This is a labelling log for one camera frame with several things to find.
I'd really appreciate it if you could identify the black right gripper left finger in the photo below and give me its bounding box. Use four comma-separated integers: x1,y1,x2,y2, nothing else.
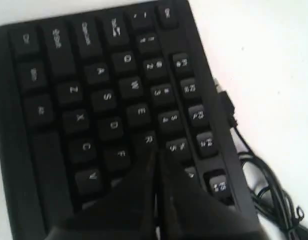
46,149,159,240

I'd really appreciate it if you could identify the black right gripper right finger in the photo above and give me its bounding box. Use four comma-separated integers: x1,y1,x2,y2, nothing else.
158,149,268,240

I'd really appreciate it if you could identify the black Acer keyboard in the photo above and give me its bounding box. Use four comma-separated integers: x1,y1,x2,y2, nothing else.
0,0,259,240

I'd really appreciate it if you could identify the black keyboard cable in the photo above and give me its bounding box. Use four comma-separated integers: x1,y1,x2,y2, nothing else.
213,77,308,240

